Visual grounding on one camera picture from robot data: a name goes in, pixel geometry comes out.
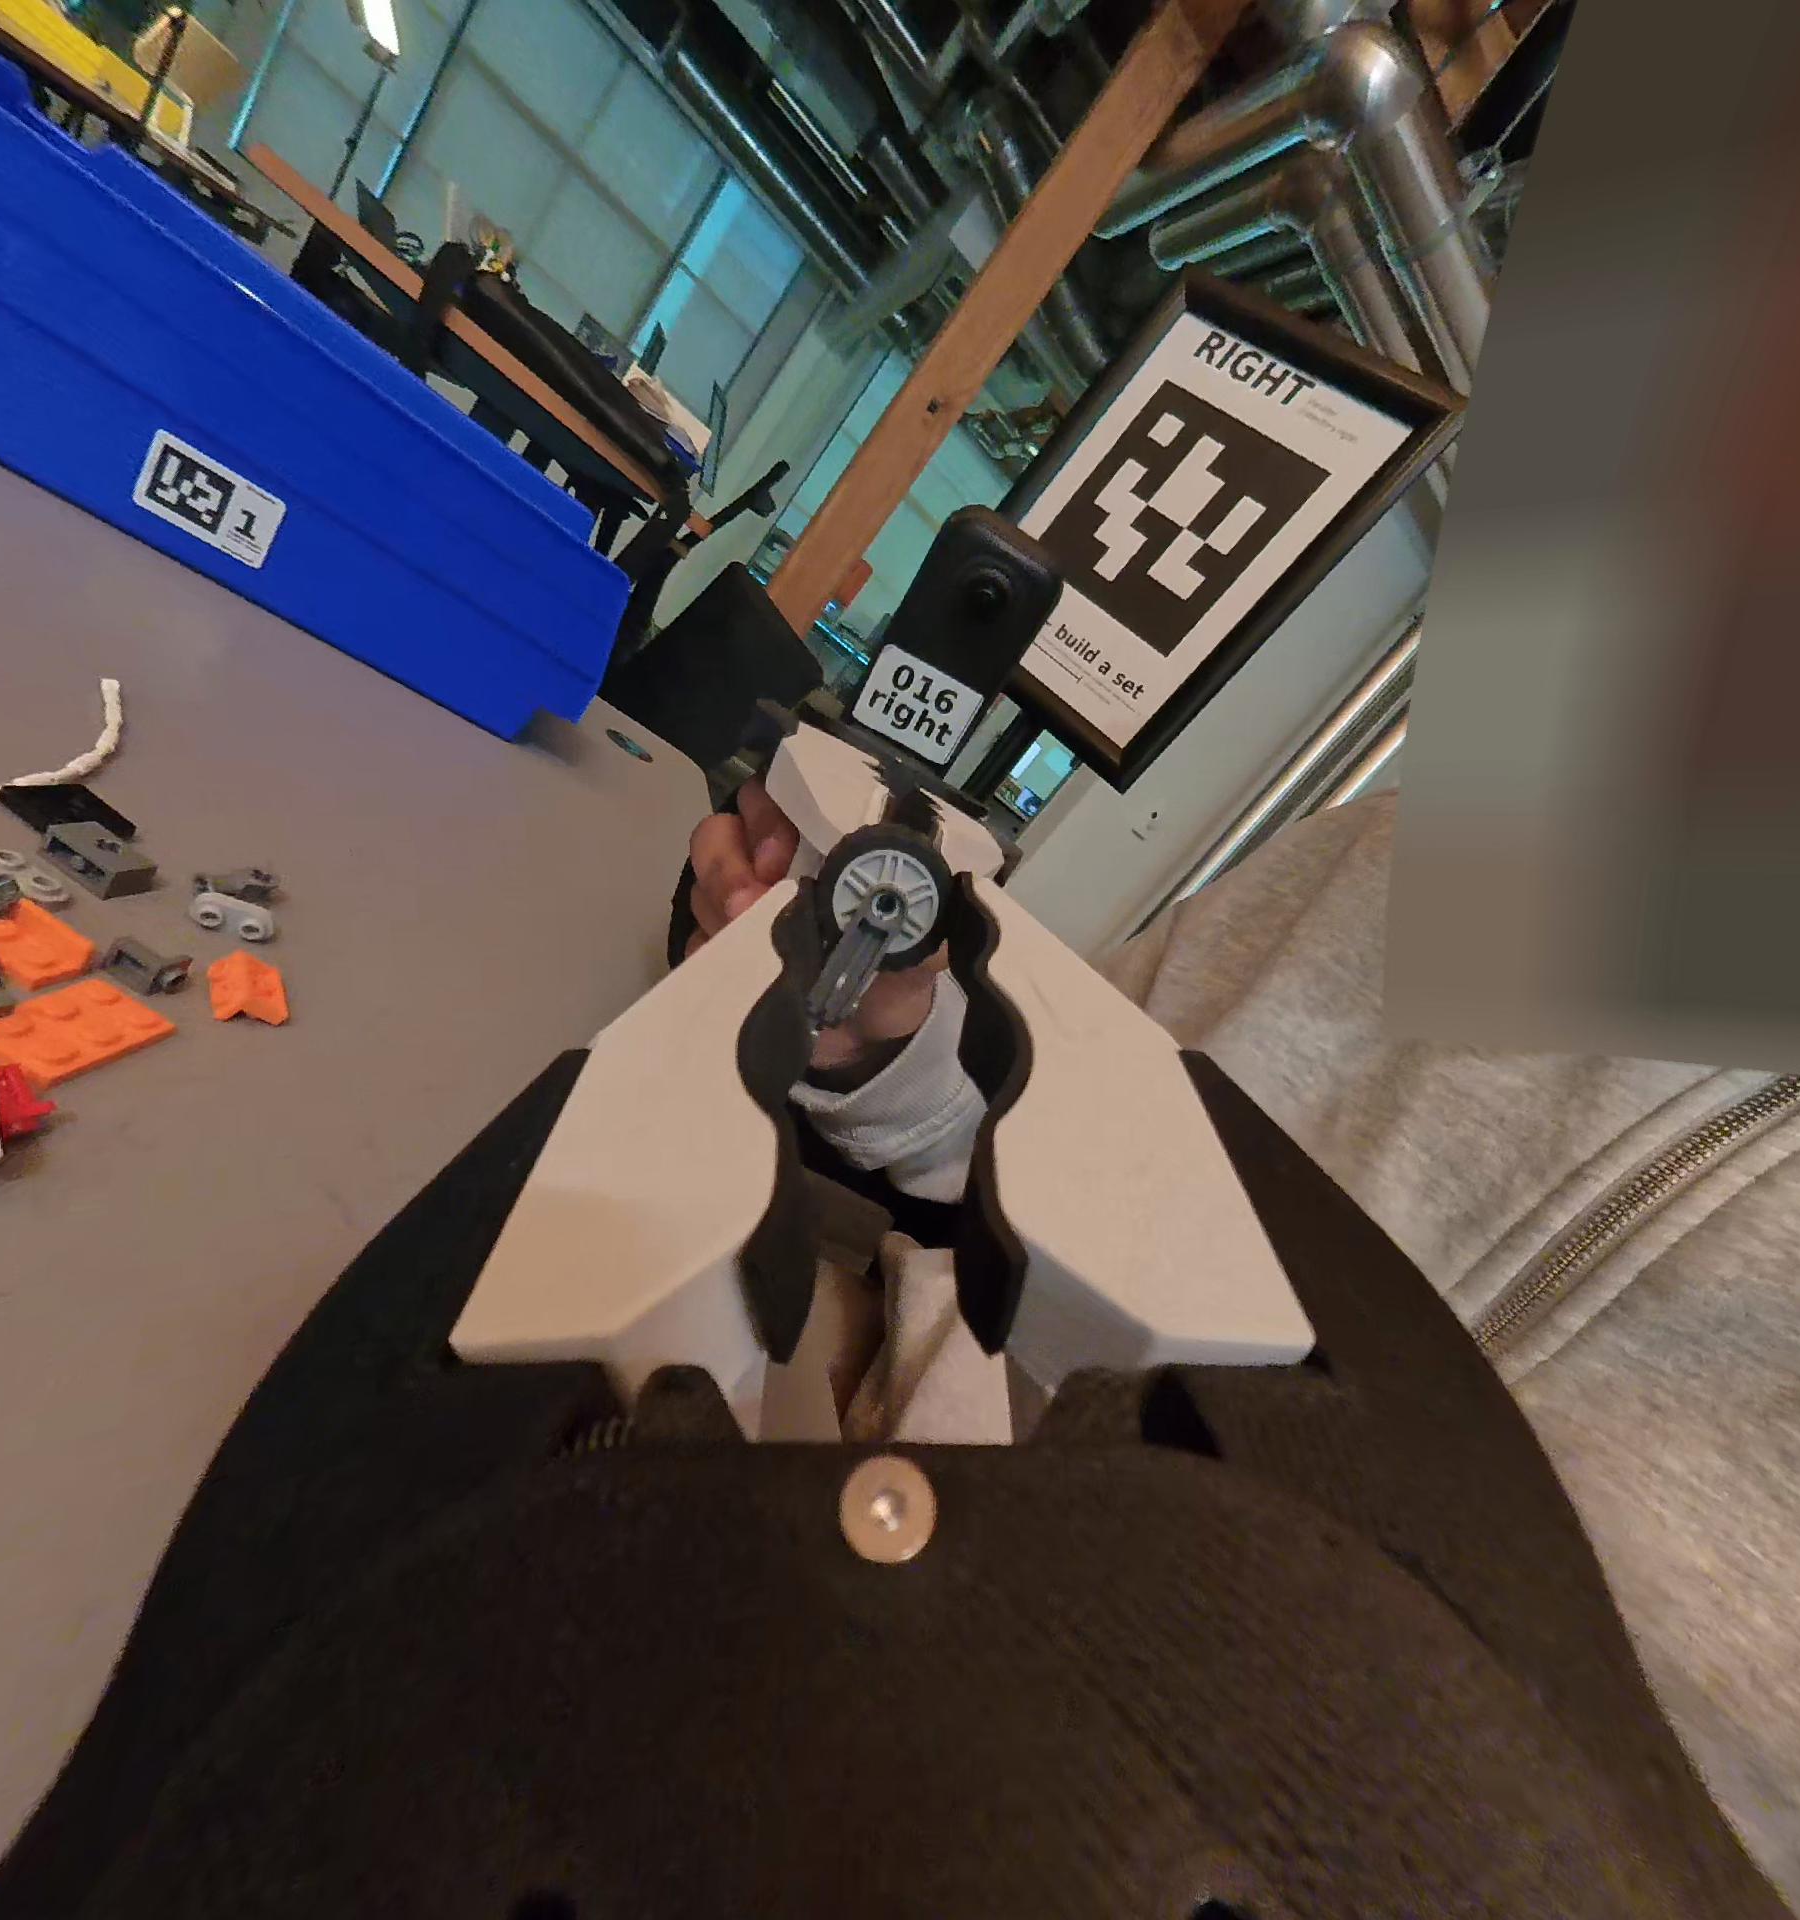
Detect dark grey lego axle connector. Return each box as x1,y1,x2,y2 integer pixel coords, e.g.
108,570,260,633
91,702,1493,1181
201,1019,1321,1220
797,891,909,1037

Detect wooden desk with black gear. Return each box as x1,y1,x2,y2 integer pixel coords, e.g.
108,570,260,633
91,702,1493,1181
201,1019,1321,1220
247,142,714,543

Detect dark grey lego brick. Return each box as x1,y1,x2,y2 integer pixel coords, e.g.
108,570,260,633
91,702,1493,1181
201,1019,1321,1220
42,824,157,903

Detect black office chair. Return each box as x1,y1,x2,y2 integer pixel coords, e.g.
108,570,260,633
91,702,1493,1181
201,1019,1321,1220
600,561,828,812

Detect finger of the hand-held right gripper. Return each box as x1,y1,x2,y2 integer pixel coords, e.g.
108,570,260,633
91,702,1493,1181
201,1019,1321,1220
922,796,1024,887
763,719,901,887

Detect person's right hand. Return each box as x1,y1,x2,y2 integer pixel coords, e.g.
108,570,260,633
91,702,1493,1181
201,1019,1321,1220
680,780,943,1074

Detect large orange lego plate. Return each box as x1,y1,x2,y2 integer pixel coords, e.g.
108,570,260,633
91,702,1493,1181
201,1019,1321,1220
0,980,178,1089

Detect slanted wooden beam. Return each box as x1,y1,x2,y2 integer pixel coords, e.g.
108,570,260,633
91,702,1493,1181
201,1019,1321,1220
765,0,1247,641

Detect yellow box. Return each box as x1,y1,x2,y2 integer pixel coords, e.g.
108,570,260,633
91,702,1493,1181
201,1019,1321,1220
0,0,198,144

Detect person's grey hoodie torso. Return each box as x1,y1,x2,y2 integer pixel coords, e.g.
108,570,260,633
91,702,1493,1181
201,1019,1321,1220
1096,796,1800,1920

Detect white lego string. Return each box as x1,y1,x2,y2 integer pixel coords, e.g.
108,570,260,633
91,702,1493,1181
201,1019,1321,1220
0,678,124,812

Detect silver metal rail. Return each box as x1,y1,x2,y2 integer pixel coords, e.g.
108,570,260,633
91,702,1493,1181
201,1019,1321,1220
1138,622,1428,933

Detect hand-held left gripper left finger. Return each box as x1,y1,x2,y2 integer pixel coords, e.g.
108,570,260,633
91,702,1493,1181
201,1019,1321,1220
446,878,860,1444

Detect silver ventilation ducts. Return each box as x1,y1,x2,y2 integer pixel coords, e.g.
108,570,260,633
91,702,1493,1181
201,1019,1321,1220
1096,0,1531,377

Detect medium orange lego wedge plate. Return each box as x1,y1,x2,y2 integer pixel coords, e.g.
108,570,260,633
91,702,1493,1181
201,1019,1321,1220
0,900,99,992

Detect person's right forearm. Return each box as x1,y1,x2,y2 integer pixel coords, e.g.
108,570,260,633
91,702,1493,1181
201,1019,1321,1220
788,1028,992,1210

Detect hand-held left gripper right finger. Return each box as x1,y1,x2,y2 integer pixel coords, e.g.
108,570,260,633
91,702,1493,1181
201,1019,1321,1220
922,875,1321,1444

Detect black lego wheel grey hub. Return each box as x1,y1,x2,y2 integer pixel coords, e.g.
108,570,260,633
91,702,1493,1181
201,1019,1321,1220
811,824,950,969

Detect framed black white marker sign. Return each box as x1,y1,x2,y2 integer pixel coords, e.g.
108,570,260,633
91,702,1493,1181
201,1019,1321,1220
997,271,1470,795

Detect black square lego plate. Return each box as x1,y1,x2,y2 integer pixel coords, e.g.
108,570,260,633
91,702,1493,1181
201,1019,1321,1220
0,783,138,842

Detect large blue plastic bin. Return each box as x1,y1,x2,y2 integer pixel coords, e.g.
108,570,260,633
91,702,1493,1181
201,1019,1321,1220
0,23,631,744

